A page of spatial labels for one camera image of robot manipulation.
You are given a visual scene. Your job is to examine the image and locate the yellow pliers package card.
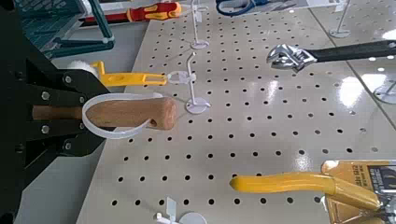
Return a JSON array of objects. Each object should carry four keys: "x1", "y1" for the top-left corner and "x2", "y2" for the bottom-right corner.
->
[{"x1": 320, "y1": 159, "x2": 396, "y2": 224}]

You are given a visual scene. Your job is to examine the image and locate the blue handled scissors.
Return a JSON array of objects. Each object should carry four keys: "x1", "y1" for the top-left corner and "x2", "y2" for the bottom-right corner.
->
[{"x1": 215, "y1": 0, "x2": 272, "y2": 17}]

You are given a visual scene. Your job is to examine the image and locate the beige perforated pegboard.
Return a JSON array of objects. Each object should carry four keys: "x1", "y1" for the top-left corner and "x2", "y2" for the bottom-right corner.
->
[{"x1": 76, "y1": 0, "x2": 396, "y2": 224}]

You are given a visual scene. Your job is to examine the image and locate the yellow handled paint roller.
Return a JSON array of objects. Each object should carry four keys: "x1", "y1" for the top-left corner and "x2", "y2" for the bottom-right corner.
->
[{"x1": 66, "y1": 60, "x2": 169, "y2": 88}]

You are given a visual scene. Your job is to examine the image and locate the blue crate carry handle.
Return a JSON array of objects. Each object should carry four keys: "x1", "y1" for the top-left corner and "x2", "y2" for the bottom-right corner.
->
[{"x1": 50, "y1": 0, "x2": 116, "y2": 60}]

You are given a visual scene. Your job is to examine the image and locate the white zip tie loop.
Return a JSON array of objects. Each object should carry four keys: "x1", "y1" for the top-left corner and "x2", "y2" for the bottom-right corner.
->
[{"x1": 81, "y1": 91, "x2": 164, "y2": 140}]

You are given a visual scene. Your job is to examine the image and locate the blue grey plastic crate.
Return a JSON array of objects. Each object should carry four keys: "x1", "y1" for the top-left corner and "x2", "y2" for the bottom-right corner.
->
[{"x1": 13, "y1": 0, "x2": 94, "y2": 60}]

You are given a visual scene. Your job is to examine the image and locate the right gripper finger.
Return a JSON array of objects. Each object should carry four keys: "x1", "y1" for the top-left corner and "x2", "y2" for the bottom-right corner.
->
[
  {"x1": 26, "y1": 119, "x2": 106, "y2": 186},
  {"x1": 26, "y1": 59, "x2": 111, "y2": 108}
]

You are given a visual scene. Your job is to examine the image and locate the yellow handled pliers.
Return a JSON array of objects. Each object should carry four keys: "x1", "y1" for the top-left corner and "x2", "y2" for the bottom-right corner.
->
[{"x1": 229, "y1": 172, "x2": 396, "y2": 224}]

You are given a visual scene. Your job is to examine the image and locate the grey back panel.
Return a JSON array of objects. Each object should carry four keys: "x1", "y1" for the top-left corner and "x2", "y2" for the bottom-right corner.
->
[{"x1": 13, "y1": 18, "x2": 150, "y2": 224}]

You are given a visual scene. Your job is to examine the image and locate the red yellow screwdriver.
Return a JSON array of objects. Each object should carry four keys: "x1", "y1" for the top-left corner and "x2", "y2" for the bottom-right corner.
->
[{"x1": 78, "y1": 1, "x2": 183, "y2": 24}]

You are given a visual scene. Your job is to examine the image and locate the black handled adjustable wrench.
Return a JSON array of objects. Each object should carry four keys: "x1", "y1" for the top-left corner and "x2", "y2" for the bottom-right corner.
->
[{"x1": 266, "y1": 39, "x2": 396, "y2": 74}]

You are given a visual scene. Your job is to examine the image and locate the green trowel with wooden handle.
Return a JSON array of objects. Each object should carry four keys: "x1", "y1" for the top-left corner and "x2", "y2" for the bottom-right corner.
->
[{"x1": 32, "y1": 96, "x2": 179, "y2": 132}]

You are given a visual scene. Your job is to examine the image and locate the white pegboard hook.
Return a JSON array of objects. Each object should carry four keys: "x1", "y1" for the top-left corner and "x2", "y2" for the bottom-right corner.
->
[
  {"x1": 154, "y1": 196, "x2": 208, "y2": 224},
  {"x1": 329, "y1": 0, "x2": 352, "y2": 39},
  {"x1": 167, "y1": 51, "x2": 212, "y2": 115},
  {"x1": 373, "y1": 78, "x2": 396, "y2": 105},
  {"x1": 189, "y1": 0, "x2": 210, "y2": 50}
]

